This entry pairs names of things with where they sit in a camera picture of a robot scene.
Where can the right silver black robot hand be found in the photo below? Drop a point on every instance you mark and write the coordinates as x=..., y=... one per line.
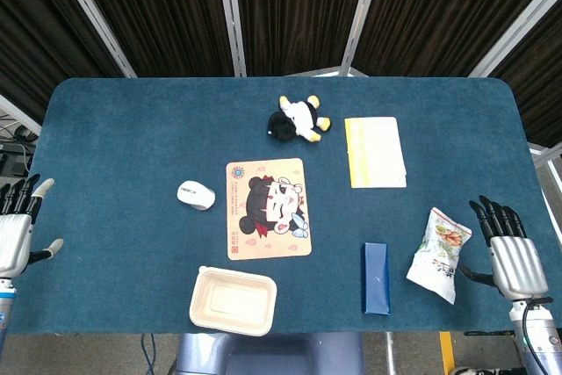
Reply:
x=518, y=265

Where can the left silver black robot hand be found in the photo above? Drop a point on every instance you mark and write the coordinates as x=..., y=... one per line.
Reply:
x=13, y=239

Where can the white computer mouse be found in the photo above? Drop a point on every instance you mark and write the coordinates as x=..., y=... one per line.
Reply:
x=196, y=194

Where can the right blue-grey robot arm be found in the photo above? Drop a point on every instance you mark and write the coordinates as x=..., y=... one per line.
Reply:
x=542, y=335

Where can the cartoon girl mouse pad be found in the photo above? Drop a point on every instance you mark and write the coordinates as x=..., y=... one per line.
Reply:
x=268, y=208

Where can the white snack bag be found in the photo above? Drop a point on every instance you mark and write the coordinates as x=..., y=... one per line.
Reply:
x=439, y=252

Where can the yellow floor tape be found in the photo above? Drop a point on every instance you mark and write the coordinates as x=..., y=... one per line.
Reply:
x=447, y=351

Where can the black white shoe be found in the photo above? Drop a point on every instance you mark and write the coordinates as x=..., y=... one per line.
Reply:
x=467, y=370

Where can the dark blue rectangular box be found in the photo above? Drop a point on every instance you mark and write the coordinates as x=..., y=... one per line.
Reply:
x=376, y=278

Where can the blue felt table cover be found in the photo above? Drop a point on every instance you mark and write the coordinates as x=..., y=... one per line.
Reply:
x=131, y=151

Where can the white yellow notebook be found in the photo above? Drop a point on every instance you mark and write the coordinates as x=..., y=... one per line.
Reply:
x=377, y=152

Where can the dark brown curtain panel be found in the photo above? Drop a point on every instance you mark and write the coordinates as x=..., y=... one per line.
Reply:
x=298, y=10
x=439, y=10
x=162, y=10
x=540, y=85
x=35, y=28

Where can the beige plastic food container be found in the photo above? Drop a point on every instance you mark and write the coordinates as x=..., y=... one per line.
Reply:
x=232, y=301

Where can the blue-grey robot torso base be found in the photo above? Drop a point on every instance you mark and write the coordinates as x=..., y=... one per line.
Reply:
x=272, y=355

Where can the black white plush toy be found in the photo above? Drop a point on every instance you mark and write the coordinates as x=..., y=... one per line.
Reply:
x=298, y=119

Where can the grey metal partition post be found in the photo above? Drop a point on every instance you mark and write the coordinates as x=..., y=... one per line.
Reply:
x=232, y=15
x=94, y=15
x=358, y=15
x=513, y=28

